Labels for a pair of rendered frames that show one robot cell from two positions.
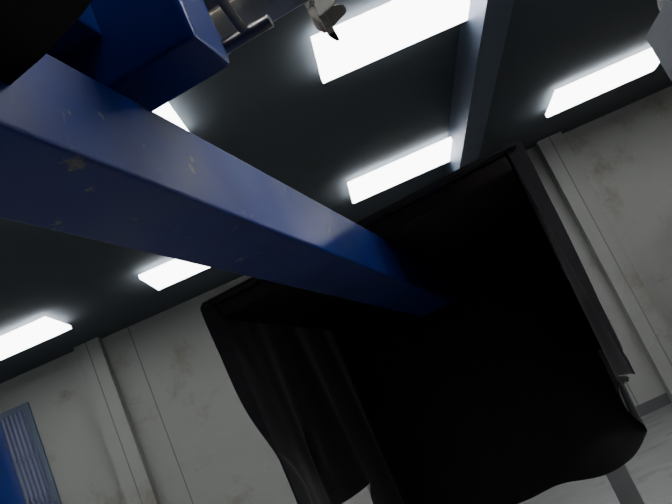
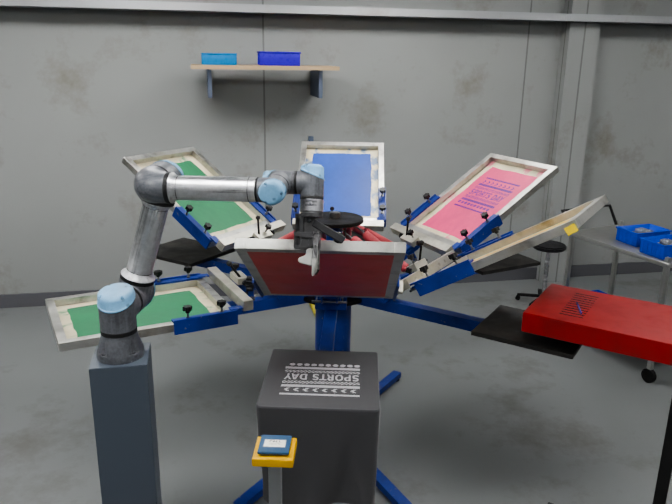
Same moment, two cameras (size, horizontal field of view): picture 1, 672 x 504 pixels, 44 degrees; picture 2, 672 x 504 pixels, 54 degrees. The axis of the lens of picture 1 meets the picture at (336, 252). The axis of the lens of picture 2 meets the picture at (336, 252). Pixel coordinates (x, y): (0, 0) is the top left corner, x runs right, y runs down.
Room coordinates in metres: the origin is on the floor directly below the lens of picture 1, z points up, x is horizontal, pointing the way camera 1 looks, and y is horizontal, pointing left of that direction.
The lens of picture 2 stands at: (3.55, -0.49, 2.17)
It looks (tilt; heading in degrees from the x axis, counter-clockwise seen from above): 17 degrees down; 169
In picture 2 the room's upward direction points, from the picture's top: 1 degrees clockwise
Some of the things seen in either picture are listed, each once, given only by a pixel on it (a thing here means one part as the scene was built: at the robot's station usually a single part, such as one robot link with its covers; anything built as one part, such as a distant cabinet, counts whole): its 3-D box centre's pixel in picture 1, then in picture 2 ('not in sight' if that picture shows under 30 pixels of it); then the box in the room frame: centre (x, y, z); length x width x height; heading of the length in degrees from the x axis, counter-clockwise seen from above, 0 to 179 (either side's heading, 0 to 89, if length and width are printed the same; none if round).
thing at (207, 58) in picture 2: not in sight; (219, 58); (-2.00, -0.36, 2.11); 0.28 x 0.19 x 0.09; 91
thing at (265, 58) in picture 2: not in sight; (278, 58); (-2.01, 0.11, 2.12); 0.34 x 0.23 x 0.11; 91
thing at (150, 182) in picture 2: not in sight; (207, 188); (1.52, -0.50, 1.77); 0.49 x 0.11 x 0.12; 74
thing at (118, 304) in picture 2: not in sight; (117, 307); (1.43, -0.80, 1.37); 0.13 x 0.12 x 0.14; 164
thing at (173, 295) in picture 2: not in sight; (169, 288); (0.39, -0.70, 1.05); 1.08 x 0.61 x 0.23; 107
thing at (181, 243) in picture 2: not in sight; (240, 268); (-0.33, -0.32, 0.91); 1.34 x 0.41 x 0.08; 47
